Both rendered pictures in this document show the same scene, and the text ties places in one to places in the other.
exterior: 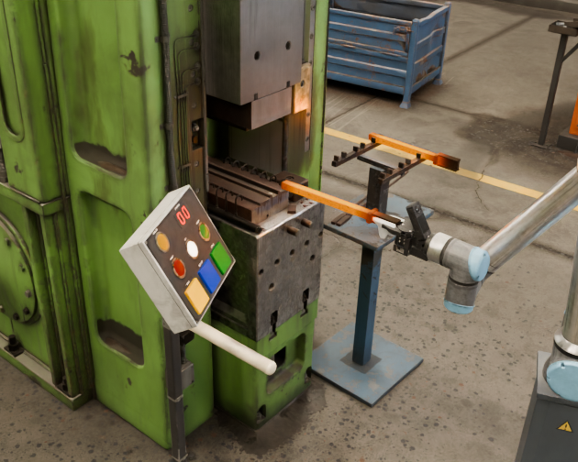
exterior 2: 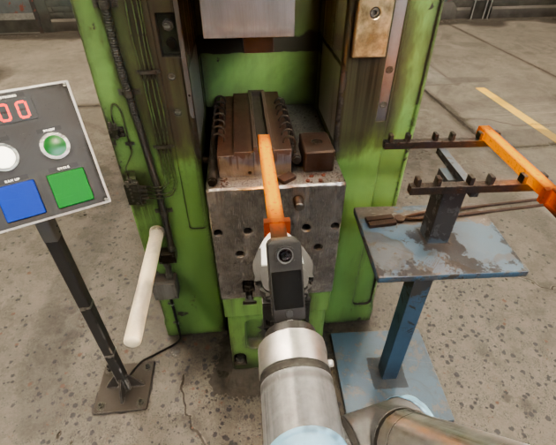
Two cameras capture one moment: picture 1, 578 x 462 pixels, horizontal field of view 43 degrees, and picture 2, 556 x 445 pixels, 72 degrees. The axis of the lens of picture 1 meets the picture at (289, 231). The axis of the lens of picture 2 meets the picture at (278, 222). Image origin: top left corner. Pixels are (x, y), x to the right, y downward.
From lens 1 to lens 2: 1.93 m
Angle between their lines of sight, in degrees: 39
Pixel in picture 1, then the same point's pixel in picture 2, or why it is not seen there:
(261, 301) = (221, 262)
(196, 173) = (173, 89)
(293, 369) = not seen: hidden behind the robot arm
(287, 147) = (341, 104)
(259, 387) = (233, 337)
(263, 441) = (229, 382)
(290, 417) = not seen: hidden behind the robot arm
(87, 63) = not seen: outside the picture
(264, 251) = (221, 211)
